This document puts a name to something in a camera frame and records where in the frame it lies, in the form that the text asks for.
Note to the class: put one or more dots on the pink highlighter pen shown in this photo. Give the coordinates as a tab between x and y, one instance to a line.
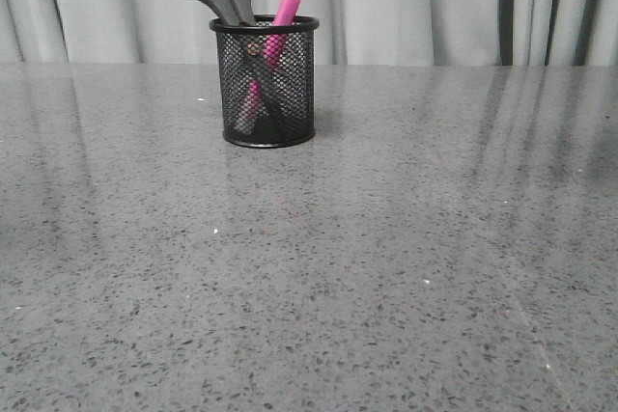
285	11

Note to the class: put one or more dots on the black mesh pen holder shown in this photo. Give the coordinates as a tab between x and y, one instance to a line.
293	81

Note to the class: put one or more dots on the grey curtain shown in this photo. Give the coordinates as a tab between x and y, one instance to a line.
352	32

